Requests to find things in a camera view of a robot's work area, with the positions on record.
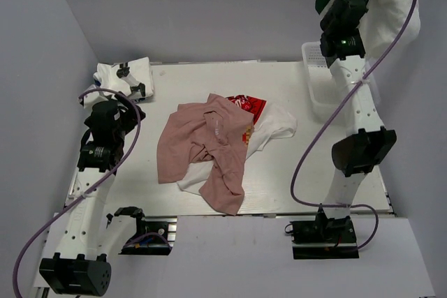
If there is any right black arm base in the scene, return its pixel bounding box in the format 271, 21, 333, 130
284, 220, 359, 260

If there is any pink t-shirt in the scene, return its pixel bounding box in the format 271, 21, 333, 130
156, 94, 254, 216

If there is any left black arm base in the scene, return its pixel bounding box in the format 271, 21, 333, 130
100, 207, 173, 256

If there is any white red-print t-shirt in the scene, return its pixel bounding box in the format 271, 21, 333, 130
177, 95, 298, 195

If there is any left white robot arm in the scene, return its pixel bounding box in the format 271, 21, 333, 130
39, 96, 148, 297

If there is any white plastic basket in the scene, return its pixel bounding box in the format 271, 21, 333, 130
300, 41, 381, 117

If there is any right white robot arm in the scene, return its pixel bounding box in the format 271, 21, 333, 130
315, 0, 397, 241

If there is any folded white printed t-shirt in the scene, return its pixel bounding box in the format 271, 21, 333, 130
87, 57, 155, 103

